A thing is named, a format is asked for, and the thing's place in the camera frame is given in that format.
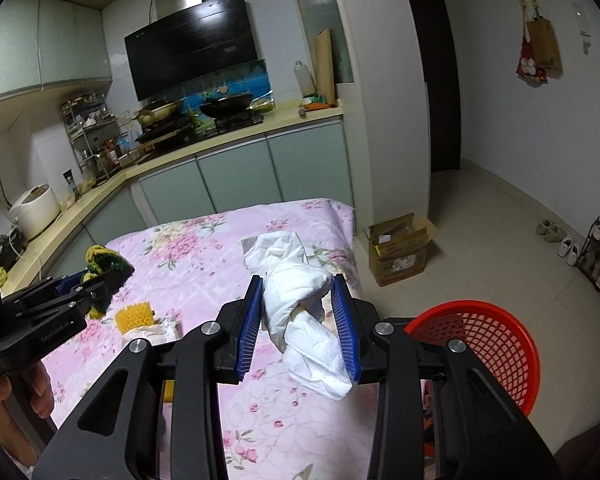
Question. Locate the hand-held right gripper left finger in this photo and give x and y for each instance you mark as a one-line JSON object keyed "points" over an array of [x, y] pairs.
{"points": [[245, 340]]}

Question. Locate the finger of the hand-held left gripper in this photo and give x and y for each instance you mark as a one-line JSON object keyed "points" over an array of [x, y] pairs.
{"points": [[72, 281], [105, 282]]}

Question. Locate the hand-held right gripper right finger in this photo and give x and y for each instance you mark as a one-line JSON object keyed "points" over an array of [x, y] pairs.
{"points": [[347, 345]]}

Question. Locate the yellow green knitted scrubber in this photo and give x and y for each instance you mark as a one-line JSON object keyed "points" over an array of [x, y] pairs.
{"points": [[100, 257]]}

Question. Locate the yellow mesh sponge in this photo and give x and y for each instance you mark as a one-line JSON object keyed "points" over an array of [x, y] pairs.
{"points": [[134, 317]]}

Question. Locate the large white paper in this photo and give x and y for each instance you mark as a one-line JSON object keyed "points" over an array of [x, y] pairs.
{"points": [[300, 285]]}

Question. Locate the red plastic mesh basket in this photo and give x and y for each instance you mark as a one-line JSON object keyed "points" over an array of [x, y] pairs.
{"points": [[505, 355]]}

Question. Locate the person's left forearm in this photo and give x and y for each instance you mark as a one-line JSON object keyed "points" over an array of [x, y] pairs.
{"points": [[2, 440]]}

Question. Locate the person's left hand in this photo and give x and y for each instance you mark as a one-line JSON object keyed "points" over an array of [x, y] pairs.
{"points": [[41, 385]]}

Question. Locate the green yellow bananas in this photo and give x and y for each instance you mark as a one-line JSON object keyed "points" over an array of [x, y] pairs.
{"points": [[1, 275]]}

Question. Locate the small black appliance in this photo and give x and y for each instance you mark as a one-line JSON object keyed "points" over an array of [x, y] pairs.
{"points": [[10, 252]]}

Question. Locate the small white tissue wad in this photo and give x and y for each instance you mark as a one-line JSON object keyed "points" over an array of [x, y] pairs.
{"points": [[165, 329]]}

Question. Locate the white rice cooker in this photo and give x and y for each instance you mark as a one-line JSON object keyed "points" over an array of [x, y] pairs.
{"points": [[32, 212]]}

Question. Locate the black cap bottle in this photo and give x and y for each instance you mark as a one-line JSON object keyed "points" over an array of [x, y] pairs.
{"points": [[70, 187]]}

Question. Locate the brown cardboard box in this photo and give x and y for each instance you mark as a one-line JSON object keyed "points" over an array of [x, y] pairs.
{"points": [[400, 260]]}

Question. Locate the pink floral blanket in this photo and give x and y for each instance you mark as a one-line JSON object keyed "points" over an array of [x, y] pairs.
{"points": [[205, 240]]}

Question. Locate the metal spice rack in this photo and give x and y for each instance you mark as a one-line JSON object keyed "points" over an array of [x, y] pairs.
{"points": [[95, 135]]}

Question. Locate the black induction cooker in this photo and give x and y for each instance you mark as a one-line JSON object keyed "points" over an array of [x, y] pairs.
{"points": [[165, 135]]}

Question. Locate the grey kitchen base cabinets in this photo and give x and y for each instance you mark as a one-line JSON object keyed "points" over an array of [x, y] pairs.
{"points": [[240, 175]]}

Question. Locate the golden cooking pot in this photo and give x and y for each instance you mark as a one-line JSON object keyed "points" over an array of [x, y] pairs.
{"points": [[157, 112]]}

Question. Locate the black gas stove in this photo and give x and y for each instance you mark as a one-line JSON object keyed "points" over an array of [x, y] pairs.
{"points": [[237, 122]]}

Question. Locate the black wok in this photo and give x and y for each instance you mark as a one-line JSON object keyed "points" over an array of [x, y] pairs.
{"points": [[227, 106]]}

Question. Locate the beige slipper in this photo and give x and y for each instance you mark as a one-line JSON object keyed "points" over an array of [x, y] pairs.
{"points": [[544, 227], [555, 234]]}

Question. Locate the grey upper kitchen cabinets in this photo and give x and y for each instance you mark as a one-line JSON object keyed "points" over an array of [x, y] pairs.
{"points": [[45, 50]]}

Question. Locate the white shoe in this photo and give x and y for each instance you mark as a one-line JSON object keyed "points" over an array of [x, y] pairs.
{"points": [[566, 246], [574, 255]]}

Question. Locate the orange green small object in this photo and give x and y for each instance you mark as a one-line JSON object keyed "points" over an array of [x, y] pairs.
{"points": [[315, 105]]}

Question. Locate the black range hood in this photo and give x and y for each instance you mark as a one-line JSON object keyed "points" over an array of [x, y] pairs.
{"points": [[190, 50]]}

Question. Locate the blue backsplash picture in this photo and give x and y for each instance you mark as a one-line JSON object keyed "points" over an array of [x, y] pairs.
{"points": [[245, 77]]}

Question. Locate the clear plastic bottle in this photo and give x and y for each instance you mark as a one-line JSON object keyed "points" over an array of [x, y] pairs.
{"points": [[303, 80]]}

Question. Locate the wooden cutting board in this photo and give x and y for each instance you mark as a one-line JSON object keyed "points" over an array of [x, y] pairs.
{"points": [[325, 67]]}

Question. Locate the dark brown door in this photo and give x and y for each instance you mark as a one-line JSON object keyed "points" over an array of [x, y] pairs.
{"points": [[440, 60]]}

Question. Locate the brown paper bag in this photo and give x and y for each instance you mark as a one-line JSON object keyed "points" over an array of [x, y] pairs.
{"points": [[546, 45]]}

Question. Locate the white wall intercom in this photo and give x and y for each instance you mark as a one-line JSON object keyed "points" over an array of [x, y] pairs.
{"points": [[581, 20]]}

